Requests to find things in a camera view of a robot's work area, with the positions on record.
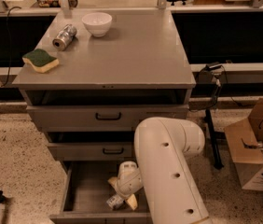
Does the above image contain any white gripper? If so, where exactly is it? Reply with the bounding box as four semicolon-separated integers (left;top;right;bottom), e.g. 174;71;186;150
108;161;143;210

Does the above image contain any clear plastic bottle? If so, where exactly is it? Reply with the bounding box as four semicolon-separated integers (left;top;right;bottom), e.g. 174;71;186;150
106;194;124;210

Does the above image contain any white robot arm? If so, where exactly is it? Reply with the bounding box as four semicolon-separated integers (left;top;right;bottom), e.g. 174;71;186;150
106;117;213;224

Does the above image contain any grey open bottom drawer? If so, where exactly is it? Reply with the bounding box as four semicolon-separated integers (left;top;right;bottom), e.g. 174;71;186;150
49;161;152;224

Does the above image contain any grey middle drawer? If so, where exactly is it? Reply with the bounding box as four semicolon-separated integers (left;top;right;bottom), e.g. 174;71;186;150
48;142;134;161

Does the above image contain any grey top drawer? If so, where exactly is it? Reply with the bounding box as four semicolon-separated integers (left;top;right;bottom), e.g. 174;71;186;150
27;105;188;132

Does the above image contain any grey drawer cabinet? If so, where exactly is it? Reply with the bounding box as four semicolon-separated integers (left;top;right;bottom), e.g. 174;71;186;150
12;7;197;173

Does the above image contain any brown cardboard box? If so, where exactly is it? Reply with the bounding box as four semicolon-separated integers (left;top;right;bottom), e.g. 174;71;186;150
224;98;263;191

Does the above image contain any black stand with adapter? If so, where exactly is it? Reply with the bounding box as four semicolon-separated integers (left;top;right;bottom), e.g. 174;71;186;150
195;62;224;170

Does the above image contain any green yellow sponge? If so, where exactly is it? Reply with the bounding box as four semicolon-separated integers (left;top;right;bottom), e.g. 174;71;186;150
22;49;59;73

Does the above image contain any silver metal can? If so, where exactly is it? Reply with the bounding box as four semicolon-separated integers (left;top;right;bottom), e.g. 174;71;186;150
52;24;77;50

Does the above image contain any white ceramic bowl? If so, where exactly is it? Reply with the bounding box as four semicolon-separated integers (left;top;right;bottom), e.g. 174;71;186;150
82;12;112;37

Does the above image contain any black middle drawer handle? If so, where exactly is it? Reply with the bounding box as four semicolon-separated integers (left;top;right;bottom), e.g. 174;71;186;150
102;147;124;155

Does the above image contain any black drawer handle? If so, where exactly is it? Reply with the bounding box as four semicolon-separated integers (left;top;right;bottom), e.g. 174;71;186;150
102;147;124;155
95;112;121;120

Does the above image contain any black top drawer handle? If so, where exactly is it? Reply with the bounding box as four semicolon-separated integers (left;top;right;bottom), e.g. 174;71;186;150
95;112;121;120

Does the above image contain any black cable on left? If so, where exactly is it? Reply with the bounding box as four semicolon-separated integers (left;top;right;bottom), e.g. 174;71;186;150
0;6;23;88

